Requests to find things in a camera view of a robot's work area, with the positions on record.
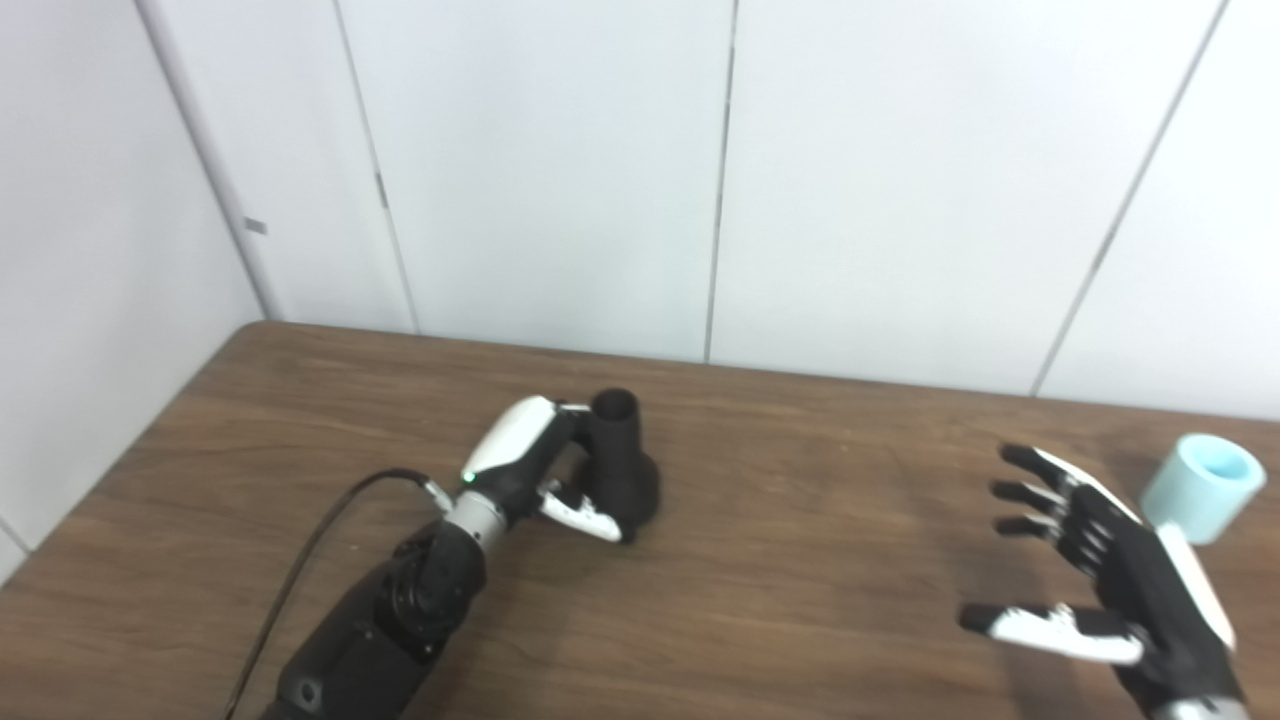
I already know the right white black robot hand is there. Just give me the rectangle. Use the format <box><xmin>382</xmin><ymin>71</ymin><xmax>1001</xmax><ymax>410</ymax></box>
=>
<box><xmin>958</xmin><ymin>443</ymin><xmax>1246</xmax><ymax>713</ymax></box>

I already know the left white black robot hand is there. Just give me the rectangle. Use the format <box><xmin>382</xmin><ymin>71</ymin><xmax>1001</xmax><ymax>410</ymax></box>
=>
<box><xmin>460</xmin><ymin>395</ymin><xmax>626</xmax><ymax>544</ymax></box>

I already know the light blue cylinder cup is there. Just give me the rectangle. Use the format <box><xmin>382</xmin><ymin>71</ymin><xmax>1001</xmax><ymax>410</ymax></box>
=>
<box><xmin>1140</xmin><ymin>433</ymin><xmax>1268</xmax><ymax>546</ymax></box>

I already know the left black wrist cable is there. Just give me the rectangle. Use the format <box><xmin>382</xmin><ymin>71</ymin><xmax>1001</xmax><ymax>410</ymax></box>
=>
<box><xmin>222</xmin><ymin>468</ymin><xmax>453</xmax><ymax>720</ymax></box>

